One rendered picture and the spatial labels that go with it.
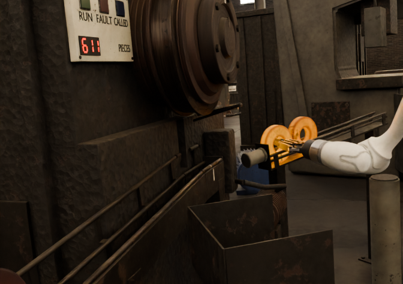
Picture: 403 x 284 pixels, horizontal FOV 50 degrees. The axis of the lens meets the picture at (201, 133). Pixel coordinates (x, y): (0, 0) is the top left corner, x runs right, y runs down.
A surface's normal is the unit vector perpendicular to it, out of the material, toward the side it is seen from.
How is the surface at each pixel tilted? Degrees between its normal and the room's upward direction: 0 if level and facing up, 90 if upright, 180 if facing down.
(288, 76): 90
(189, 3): 61
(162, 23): 80
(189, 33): 89
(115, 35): 90
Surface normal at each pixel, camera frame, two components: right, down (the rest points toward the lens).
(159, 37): -0.34, 0.13
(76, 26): 0.94, -0.03
